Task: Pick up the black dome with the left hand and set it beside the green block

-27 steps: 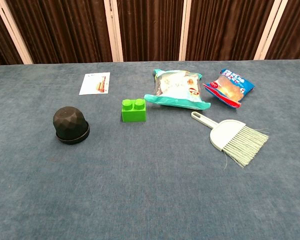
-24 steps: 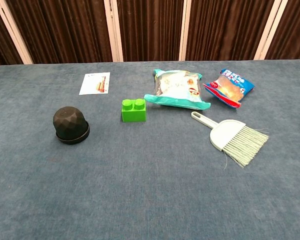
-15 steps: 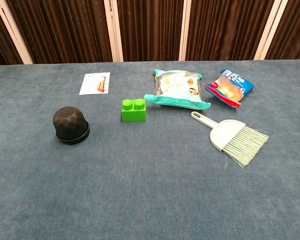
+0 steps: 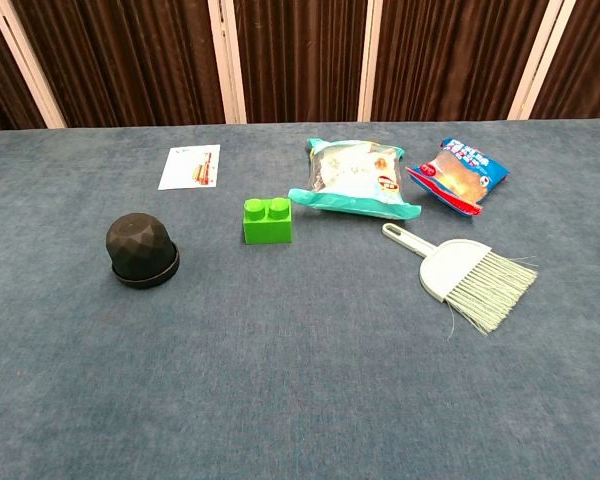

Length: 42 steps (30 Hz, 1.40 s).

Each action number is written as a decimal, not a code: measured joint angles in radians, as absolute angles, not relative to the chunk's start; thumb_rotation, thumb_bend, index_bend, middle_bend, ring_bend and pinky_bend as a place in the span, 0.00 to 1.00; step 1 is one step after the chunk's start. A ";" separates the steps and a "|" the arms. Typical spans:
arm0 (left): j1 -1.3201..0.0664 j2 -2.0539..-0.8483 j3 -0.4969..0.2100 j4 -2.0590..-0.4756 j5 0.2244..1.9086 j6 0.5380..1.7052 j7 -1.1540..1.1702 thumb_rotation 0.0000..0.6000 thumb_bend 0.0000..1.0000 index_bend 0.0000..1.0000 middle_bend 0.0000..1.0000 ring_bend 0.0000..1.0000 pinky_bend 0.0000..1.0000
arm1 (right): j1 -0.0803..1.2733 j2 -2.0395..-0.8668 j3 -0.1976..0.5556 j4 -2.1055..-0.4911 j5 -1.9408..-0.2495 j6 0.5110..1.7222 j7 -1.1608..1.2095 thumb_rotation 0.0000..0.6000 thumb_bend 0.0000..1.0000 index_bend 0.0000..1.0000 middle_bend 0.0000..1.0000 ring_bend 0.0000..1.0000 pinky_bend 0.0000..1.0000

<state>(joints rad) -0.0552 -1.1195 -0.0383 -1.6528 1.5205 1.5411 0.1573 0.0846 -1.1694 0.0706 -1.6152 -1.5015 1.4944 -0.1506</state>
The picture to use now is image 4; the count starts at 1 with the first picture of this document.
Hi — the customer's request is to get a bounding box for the black round object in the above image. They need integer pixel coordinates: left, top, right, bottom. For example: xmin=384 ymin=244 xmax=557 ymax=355
xmin=105 ymin=212 xmax=181 ymax=290

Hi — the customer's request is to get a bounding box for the white hand brush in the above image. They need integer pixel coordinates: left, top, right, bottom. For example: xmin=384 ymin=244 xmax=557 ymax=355
xmin=381 ymin=222 xmax=539 ymax=336

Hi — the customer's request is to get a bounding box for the green building block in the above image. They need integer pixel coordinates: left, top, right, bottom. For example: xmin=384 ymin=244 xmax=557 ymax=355
xmin=242 ymin=196 xmax=294 ymax=246

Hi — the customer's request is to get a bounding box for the teal snack bag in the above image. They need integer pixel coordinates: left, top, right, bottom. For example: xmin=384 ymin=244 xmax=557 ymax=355
xmin=287 ymin=137 xmax=423 ymax=221

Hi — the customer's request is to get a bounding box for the white picture card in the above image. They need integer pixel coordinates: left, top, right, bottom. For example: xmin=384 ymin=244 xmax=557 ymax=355
xmin=157 ymin=144 xmax=222 ymax=192

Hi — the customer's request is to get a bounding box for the blue snack bag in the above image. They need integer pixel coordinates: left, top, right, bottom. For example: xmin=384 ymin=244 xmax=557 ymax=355
xmin=405 ymin=137 xmax=510 ymax=218

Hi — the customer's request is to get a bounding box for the white screen post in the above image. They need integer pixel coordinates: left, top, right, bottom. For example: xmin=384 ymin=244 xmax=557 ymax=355
xmin=356 ymin=0 xmax=385 ymax=123
xmin=507 ymin=0 xmax=565 ymax=121
xmin=207 ymin=0 xmax=248 ymax=125
xmin=0 ymin=0 xmax=67 ymax=130

